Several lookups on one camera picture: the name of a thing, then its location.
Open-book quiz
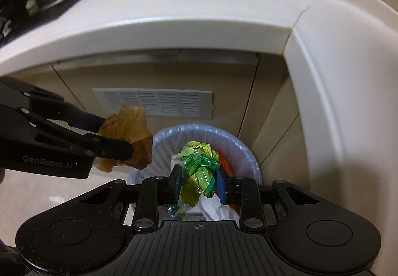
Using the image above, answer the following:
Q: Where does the white paper pile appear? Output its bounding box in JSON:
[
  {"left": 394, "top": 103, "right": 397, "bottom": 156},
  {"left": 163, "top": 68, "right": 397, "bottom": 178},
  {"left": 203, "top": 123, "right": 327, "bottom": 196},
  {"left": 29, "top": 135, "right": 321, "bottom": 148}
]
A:
[{"left": 171, "top": 154, "right": 240, "bottom": 224}]

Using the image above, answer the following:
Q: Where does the green yellow plastic wrapper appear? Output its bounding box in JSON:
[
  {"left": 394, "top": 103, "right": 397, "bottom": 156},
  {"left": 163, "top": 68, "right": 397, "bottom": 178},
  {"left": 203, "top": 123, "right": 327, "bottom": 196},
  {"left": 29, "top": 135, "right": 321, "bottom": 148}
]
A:
[{"left": 175, "top": 141, "right": 221, "bottom": 207}]

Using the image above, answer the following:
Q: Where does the brown paper bag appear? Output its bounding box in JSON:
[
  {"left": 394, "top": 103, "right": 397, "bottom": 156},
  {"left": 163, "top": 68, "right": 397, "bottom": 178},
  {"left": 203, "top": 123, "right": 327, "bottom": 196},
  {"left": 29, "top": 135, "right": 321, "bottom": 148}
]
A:
[{"left": 94, "top": 104, "right": 153, "bottom": 172}]

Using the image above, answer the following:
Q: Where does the bin with blue liner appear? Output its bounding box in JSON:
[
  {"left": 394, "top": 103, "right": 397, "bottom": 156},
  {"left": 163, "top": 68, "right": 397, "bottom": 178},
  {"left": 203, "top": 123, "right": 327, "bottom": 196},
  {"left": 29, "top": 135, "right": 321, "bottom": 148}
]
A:
[{"left": 127, "top": 123, "right": 261, "bottom": 222}]

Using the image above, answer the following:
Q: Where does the silver cabinet vent grille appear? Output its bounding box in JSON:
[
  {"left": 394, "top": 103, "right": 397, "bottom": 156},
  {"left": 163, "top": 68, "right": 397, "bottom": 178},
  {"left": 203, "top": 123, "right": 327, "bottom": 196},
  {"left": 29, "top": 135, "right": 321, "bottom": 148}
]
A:
[{"left": 92, "top": 88, "right": 213, "bottom": 119}]

